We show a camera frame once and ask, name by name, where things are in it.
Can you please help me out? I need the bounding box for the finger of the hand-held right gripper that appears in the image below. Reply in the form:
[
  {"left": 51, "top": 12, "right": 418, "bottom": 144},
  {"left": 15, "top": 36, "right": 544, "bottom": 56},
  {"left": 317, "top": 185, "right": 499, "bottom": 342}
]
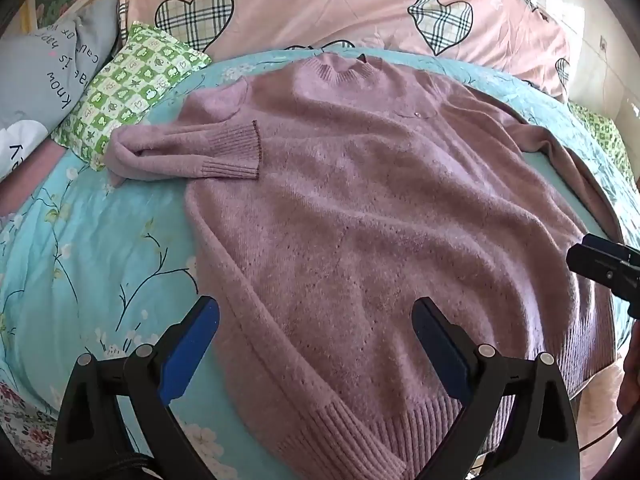
[
  {"left": 581, "top": 233, "right": 640, "bottom": 267},
  {"left": 566, "top": 244, "right": 640, "bottom": 320}
]

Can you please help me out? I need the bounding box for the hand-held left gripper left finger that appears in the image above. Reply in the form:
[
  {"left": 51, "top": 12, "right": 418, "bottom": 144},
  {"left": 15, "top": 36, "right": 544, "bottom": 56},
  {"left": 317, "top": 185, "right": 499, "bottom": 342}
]
[{"left": 51, "top": 296, "right": 221, "bottom": 480}]

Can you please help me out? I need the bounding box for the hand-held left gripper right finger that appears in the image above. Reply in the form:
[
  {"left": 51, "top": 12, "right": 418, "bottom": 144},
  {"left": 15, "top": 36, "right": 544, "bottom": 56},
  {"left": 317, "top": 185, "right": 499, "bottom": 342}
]
[{"left": 411, "top": 296, "right": 581, "bottom": 480}]

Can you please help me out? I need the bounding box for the pink knitted sweater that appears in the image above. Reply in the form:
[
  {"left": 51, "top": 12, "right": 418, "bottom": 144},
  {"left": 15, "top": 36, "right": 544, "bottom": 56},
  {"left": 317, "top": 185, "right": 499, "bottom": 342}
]
[{"left": 104, "top": 52, "right": 632, "bottom": 480}]

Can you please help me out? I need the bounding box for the person's right hand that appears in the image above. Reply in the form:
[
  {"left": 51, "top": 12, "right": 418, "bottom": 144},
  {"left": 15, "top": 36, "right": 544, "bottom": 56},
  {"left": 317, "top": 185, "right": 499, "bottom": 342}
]
[{"left": 619, "top": 319, "right": 640, "bottom": 416}]

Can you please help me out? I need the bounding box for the teal floral bed sheet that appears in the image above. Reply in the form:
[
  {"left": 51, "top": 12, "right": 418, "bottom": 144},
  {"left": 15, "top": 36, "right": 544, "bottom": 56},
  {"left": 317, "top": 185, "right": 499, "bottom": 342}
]
[{"left": 0, "top": 47, "right": 640, "bottom": 480}]

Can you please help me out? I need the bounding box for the red floral cloth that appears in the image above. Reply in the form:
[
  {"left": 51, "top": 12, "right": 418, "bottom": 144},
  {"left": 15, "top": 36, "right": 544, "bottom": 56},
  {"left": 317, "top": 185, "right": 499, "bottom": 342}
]
[{"left": 0, "top": 379, "right": 68, "bottom": 463}]

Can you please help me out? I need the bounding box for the plain pink cloth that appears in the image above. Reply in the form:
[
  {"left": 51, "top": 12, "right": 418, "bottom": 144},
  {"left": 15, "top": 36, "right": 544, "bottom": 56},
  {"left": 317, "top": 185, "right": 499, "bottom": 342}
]
[{"left": 0, "top": 137, "right": 70, "bottom": 202}]

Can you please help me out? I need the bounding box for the grey pillow with lettering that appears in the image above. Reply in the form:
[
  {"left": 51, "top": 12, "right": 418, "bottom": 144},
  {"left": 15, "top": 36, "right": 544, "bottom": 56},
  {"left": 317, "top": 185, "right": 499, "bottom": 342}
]
[{"left": 0, "top": 0, "right": 122, "bottom": 181}]

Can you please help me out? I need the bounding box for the pink quilt with plaid hearts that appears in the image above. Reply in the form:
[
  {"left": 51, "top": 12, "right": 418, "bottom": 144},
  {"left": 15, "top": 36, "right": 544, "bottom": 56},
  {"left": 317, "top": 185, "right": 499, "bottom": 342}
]
[{"left": 117, "top": 0, "right": 573, "bottom": 103}]

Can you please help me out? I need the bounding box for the thin black cable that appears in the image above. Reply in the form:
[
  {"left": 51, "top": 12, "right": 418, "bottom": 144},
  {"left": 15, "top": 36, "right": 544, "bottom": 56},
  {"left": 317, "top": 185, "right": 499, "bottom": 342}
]
[{"left": 579, "top": 407, "right": 632, "bottom": 467}]

